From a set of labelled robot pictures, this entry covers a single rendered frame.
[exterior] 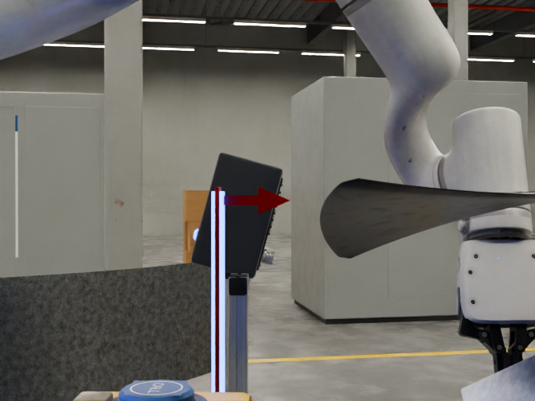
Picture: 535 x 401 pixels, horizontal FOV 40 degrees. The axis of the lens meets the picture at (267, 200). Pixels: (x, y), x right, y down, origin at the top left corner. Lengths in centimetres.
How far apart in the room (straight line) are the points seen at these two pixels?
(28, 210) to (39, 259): 43
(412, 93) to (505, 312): 27
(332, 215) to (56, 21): 35
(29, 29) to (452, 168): 52
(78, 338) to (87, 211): 424
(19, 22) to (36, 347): 159
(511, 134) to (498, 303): 21
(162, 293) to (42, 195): 415
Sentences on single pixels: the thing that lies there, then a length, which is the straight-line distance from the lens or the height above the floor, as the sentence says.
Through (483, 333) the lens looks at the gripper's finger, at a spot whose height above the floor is 102.
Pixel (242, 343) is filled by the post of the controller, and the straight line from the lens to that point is 118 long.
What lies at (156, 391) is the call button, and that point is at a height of 108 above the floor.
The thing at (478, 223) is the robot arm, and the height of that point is 115.
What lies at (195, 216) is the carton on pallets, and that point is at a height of 93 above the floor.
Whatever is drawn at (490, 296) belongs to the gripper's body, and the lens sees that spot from 89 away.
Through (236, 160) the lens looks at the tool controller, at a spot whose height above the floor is 124.
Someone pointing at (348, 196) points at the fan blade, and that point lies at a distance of 58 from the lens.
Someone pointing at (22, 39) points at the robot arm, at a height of 134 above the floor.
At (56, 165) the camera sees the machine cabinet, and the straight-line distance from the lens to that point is 652.
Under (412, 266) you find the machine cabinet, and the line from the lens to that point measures 694.
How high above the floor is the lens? 119
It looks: 1 degrees down
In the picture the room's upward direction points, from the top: straight up
